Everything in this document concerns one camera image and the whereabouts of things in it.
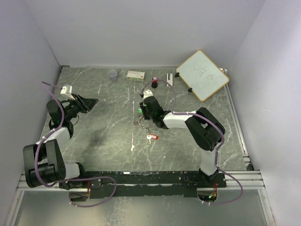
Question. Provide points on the aluminium rail frame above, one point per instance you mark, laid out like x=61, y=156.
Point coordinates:
x=106, y=140

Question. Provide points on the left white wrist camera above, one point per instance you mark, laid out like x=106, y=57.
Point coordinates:
x=67, y=91

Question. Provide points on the red tagged key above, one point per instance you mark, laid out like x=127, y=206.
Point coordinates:
x=151, y=137

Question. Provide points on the white stapler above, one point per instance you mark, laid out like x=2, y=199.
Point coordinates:
x=169, y=79

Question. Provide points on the red black stamp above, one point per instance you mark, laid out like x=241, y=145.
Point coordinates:
x=154, y=83

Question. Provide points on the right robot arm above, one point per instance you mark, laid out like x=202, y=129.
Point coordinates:
x=206, y=130

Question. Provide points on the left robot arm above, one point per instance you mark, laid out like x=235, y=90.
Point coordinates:
x=43, y=161

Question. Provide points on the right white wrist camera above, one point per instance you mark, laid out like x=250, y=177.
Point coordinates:
x=147, y=93

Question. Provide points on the wire keyring with keys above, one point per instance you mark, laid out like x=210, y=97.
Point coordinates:
x=142, y=123

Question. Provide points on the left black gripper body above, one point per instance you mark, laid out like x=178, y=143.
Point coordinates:
x=73, y=109

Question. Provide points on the white green staples box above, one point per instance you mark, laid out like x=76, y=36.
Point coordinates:
x=135, y=76

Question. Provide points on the yellow framed whiteboard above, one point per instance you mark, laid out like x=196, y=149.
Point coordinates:
x=202, y=75

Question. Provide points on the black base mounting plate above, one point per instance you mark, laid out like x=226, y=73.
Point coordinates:
x=149, y=183

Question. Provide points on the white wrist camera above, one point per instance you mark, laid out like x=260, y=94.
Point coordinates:
x=67, y=91
x=147, y=93

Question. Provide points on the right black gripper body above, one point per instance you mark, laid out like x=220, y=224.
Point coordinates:
x=147, y=116

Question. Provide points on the clear plastic cup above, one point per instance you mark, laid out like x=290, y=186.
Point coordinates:
x=113, y=75

